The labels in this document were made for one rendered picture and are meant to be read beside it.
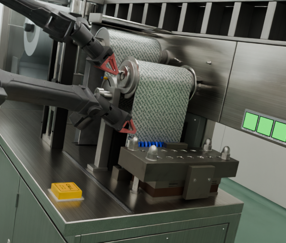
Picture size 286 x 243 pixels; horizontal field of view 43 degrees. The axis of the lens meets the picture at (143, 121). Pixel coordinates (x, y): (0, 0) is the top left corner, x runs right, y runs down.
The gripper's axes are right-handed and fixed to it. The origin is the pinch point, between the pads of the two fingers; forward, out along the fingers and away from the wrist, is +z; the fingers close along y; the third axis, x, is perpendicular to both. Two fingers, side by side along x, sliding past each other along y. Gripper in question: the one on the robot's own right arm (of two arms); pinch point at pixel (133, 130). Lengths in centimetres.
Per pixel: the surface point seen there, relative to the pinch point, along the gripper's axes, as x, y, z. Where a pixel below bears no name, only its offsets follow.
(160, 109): 12.0, 0.3, 4.2
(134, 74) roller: 15.2, -0.9, -12.1
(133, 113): 4.7, 0.2, -4.2
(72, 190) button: -25.2, 12.8, -14.9
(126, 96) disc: 8.6, -4.3, -7.5
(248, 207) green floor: 18, -117, 257
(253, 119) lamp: 24.9, 24.7, 19.8
